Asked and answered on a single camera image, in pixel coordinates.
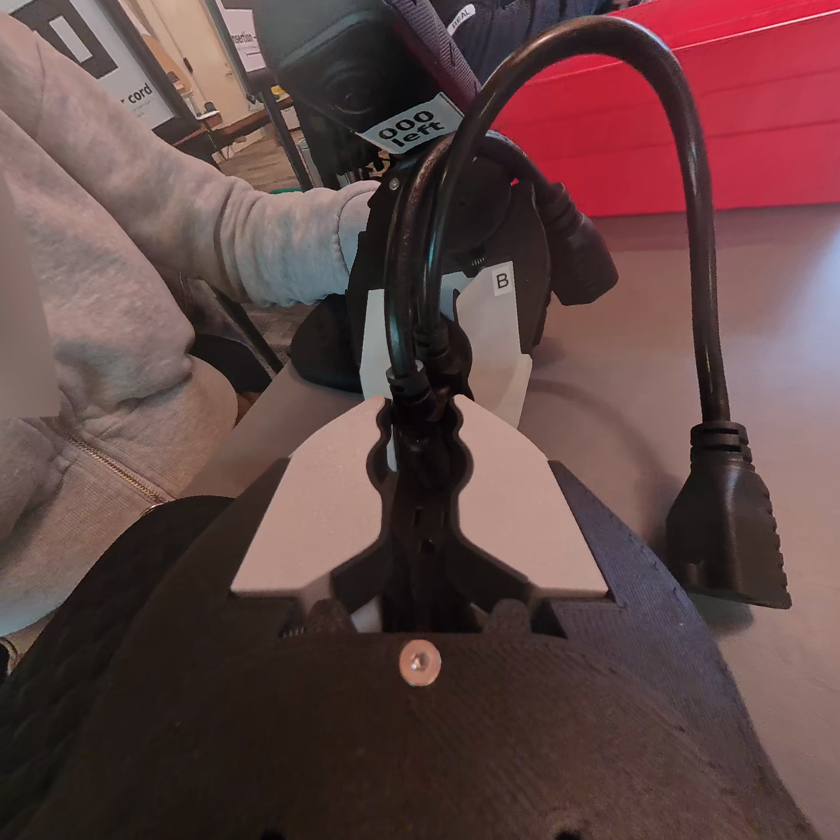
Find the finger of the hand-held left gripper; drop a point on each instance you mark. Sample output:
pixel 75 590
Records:
pixel 373 354
pixel 499 341

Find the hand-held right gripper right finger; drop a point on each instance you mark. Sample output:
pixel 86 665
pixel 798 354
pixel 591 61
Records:
pixel 518 518

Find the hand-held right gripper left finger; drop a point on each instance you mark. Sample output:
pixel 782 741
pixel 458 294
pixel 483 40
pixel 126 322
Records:
pixel 321 512

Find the black power strip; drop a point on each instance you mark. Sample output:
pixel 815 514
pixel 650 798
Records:
pixel 420 525

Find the person's left forearm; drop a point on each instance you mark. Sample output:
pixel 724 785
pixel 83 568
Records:
pixel 262 243

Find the black ribbed oval object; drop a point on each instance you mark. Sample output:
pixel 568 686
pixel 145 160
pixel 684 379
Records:
pixel 321 354

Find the wooden table with black legs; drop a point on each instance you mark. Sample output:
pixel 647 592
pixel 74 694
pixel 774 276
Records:
pixel 262 118

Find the small white sign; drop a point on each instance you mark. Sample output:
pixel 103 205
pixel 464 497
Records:
pixel 243 39

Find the white sign with black print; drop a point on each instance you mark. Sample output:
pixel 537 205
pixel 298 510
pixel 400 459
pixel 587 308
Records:
pixel 111 72

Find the person's gray hoodie torso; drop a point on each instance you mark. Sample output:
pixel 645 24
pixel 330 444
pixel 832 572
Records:
pixel 98 446

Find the large red plastic crate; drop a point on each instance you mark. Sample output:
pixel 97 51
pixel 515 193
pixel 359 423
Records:
pixel 656 118

